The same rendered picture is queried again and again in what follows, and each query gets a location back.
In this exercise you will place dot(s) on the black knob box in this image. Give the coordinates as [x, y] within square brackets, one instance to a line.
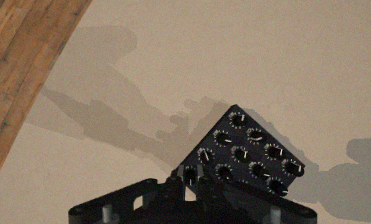
[233, 162]

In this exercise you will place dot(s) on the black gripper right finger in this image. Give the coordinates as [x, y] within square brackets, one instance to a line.
[263, 207]

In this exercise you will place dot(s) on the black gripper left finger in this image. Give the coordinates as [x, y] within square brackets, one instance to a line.
[115, 207]

